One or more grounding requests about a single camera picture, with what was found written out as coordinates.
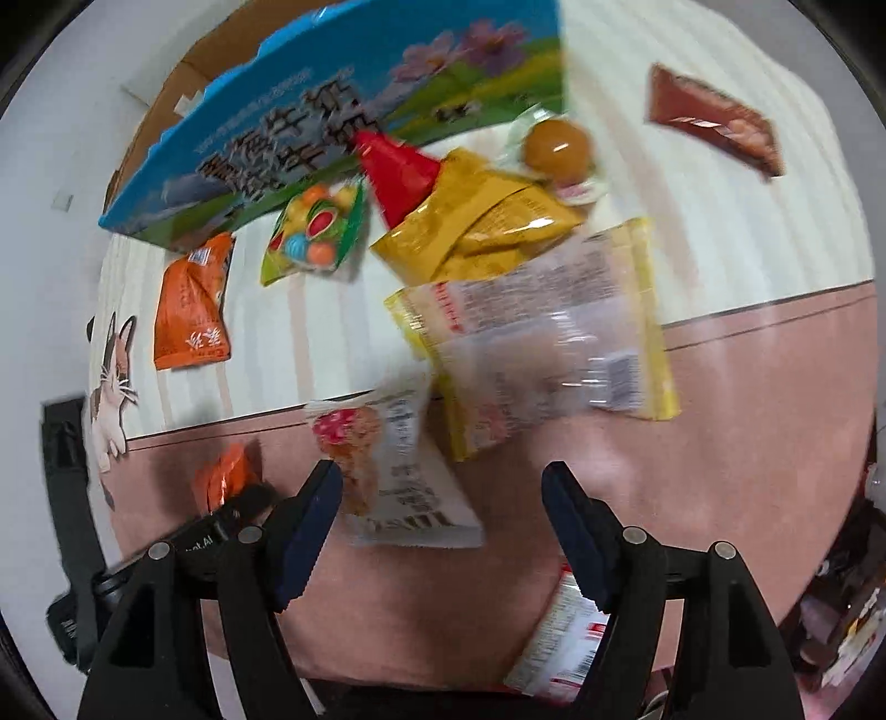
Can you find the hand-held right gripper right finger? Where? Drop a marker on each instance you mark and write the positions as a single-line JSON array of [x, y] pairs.
[[574, 533]]

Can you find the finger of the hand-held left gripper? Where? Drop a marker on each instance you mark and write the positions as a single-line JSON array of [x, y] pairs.
[[253, 500]]

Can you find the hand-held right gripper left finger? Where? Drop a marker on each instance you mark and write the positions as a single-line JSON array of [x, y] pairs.
[[308, 526]]

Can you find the small orange snack packet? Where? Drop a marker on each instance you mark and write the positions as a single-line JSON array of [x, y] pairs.
[[221, 478]]

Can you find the white packet with red print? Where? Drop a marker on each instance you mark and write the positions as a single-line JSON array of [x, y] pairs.
[[401, 478]]

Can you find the white red label packet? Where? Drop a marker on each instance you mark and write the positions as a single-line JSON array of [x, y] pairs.
[[561, 644]]

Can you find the large yellow clear packet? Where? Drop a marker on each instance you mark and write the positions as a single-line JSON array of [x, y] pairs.
[[540, 332]]

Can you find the green candy packet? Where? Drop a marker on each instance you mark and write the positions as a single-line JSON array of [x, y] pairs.
[[311, 232]]

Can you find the yellow snack packet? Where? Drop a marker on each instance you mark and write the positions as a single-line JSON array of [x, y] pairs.
[[477, 228]]

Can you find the red triangular snack packet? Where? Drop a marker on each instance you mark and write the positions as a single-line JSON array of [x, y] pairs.
[[398, 176]]

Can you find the clear braised egg packet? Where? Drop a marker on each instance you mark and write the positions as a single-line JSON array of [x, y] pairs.
[[557, 149]]

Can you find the cardboard box with blue print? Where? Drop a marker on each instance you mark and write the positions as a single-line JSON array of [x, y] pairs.
[[311, 90]]

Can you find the brown snack packet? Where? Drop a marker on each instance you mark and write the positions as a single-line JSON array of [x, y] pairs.
[[713, 121]]

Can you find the white wall socket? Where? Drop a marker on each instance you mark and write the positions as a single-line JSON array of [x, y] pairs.
[[64, 201]]

